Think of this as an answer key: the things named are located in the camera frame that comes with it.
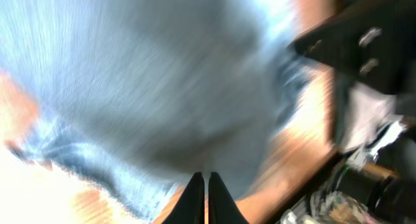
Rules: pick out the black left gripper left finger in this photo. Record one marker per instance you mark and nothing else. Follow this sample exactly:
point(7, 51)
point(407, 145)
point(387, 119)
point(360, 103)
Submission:
point(190, 209)

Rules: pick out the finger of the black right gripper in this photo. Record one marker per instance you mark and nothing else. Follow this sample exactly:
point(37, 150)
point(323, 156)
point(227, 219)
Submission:
point(372, 41)

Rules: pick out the light blue denim jeans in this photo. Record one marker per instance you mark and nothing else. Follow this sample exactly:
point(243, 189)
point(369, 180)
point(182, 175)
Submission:
point(139, 95)

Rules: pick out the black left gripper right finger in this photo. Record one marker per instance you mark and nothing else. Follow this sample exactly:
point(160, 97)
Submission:
point(222, 208)

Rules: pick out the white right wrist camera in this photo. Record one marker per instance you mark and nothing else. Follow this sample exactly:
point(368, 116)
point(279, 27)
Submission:
point(367, 111)

